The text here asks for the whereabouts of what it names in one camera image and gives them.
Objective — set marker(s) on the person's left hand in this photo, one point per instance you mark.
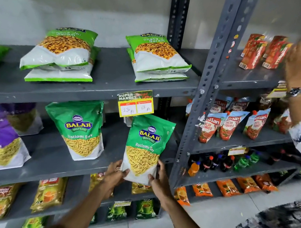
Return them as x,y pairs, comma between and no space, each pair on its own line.
112,178

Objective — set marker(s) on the person's right hand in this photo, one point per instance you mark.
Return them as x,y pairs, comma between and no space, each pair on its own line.
161,186

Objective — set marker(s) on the green Ratlami Sev packet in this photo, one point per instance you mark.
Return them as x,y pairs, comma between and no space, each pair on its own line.
147,145
78,127

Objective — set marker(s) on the grey metal shelf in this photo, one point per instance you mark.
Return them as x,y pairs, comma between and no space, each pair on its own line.
111,75

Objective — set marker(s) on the green-white packet stack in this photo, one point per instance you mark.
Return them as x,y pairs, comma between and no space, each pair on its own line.
62,60

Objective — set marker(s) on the person's left forearm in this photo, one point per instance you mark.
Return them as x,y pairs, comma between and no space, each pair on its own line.
81,215

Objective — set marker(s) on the orange packet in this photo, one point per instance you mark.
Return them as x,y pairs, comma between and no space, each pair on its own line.
228,188
202,190
182,196
248,185
266,182

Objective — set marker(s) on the small yellow price label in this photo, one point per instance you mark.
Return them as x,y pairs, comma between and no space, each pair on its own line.
277,92
237,151
122,204

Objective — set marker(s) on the dark green packet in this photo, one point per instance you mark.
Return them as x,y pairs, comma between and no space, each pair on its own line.
33,224
94,218
117,213
146,209

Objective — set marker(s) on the row of soft drink bottles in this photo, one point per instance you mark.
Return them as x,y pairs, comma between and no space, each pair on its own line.
226,163

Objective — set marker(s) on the yellow red price label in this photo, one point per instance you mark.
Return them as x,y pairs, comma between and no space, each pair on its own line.
136,106

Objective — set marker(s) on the row of red sauce pouches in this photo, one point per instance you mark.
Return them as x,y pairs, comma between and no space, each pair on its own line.
210,127

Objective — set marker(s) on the grey metal rack unit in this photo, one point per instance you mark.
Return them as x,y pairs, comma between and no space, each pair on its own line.
246,76

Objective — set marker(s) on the silver wristwatch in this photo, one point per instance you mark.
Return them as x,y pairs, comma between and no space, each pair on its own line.
297,92

